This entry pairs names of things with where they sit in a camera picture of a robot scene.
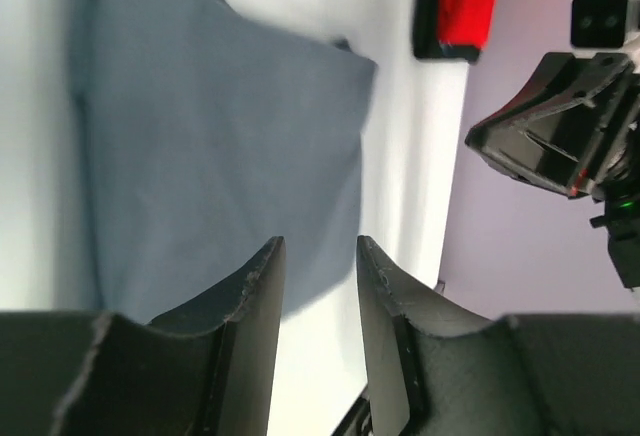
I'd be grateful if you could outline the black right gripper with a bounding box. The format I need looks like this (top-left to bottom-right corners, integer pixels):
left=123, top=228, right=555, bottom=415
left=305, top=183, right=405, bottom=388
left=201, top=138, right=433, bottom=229
left=465, top=52, right=639, bottom=200

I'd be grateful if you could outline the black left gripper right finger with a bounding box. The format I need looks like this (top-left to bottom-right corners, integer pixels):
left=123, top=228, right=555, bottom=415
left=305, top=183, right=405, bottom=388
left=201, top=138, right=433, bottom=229
left=357, top=236, right=639, bottom=435

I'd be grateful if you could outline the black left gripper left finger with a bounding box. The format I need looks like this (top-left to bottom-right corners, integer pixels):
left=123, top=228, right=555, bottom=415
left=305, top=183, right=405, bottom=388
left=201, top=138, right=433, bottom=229
left=1, top=237, right=285, bottom=435

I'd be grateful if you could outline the grey t shirt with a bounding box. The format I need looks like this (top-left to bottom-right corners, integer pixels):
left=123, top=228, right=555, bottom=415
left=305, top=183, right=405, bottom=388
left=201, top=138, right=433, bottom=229
left=71, top=0, right=377, bottom=322

